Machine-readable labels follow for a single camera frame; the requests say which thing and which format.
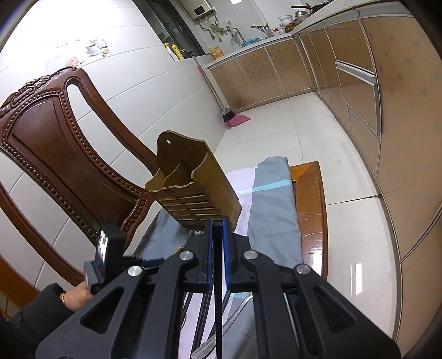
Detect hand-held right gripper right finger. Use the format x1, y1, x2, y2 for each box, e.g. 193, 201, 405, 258
223, 217, 401, 359

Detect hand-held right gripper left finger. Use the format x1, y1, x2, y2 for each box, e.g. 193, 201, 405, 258
35, 218, 215, 359

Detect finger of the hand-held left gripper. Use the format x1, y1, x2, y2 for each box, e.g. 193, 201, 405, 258
122, 255, 173, 273

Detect black chopstick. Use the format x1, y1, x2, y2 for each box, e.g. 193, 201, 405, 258
214, 223, 223, 359

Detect bunch of black chopsticks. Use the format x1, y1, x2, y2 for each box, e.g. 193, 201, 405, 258
180, 292, 216, 359

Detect metal spoon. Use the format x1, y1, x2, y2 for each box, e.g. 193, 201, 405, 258
191, 304, 252, 359

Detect wooden slatted utensil holder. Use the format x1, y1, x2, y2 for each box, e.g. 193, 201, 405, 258
144, 130, 242, 231

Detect person's left forearm black sleeve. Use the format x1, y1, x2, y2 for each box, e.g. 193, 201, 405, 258
7, 283, 75, 359

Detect person's left hand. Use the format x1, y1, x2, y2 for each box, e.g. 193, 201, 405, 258
64, 281, 94, 312

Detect grey and pink plaid cloth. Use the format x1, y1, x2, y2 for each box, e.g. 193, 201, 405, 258
136, 156, 302, 359

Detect carved wooden chair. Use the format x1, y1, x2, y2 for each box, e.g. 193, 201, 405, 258
0, 66, 328, 359

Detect pink dustpan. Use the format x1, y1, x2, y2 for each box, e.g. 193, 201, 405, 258
226, 112, 252, 128

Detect broom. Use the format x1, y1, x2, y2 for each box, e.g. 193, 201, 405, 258
193, 57, 235, 123

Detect beige kitchen cabinets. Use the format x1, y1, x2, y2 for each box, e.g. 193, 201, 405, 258
206, 14, 442, 346

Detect yellow bottle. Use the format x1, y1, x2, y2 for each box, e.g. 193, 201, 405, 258
169, 43, 187, 61

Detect metal faucet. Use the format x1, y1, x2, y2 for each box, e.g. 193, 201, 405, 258
226, 26, 244, 44

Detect metal water pipes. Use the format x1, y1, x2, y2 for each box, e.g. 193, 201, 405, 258
198, 15, 225, 40

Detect dark glass door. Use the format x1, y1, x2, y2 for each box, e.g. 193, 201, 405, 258
133, 0, 208, 59

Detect white water heater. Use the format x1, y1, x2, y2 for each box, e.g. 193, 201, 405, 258
178, 0, 216, 19

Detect black frying pan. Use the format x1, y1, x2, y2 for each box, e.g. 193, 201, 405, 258
290, 2, 332, 11

